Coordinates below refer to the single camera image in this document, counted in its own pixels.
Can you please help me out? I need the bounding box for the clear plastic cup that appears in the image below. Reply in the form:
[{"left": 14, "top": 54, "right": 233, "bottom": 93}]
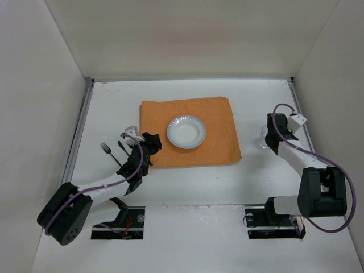
[{"left": 258, "top": 125, "right": 268, "bottom": 148}]

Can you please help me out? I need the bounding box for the black plastic knife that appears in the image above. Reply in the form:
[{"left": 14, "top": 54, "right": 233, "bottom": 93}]
[{"left": 118, "top": 140, "right": 129, "bottom": 156}]

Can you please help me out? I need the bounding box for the white round plate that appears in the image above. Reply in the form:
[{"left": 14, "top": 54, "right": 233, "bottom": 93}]
[{"left": 167, "top": 115, "right": 206, "bottom": 150}]

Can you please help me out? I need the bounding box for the black plastic fork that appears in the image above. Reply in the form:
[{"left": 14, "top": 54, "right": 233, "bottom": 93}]
[{"left": 100, "top": 142, "right": 122, "bottom": 167}]

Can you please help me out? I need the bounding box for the orange cloth placemat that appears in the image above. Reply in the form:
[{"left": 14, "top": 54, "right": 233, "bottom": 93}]
[{"left": 140, "top": 97, "right": 242, "bottom": 168}]

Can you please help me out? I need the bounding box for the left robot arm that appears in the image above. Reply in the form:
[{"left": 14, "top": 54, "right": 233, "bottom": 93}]
[{"left": 36, "top": 132, "right": 162, "bottom": 246}]

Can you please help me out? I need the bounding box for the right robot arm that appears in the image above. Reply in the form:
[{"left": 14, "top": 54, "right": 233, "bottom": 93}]
[{"left": 264, "top": 113, "right": 347, "bottom": 223}]

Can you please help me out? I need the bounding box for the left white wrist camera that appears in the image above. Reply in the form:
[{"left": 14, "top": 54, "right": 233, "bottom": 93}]
[{"left": 121, "top": 126, "right": 144, "bottom": 145}]

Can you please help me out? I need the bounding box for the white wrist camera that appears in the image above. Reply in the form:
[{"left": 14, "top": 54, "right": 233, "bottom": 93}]
[
  {"left": 121, "top": 126, "right": 144, "bottom": 145},
  {"left": 287, "top": 113, "right": 307, "bottom": 133}
]

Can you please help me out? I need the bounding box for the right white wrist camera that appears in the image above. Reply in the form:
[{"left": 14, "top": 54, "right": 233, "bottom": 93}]
[{"left": 287, "top": 113, "right": 307, "bottom": 133}]

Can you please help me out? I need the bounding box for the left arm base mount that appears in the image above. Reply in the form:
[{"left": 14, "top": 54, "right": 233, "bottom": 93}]
[{"left": 90, "top": 197, "right": 146, "bottom": 241}]

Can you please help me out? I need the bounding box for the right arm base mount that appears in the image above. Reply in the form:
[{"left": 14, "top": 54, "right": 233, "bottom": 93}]
[{"left": 243, "top": 197, "right": 306, "bottom": 239}]

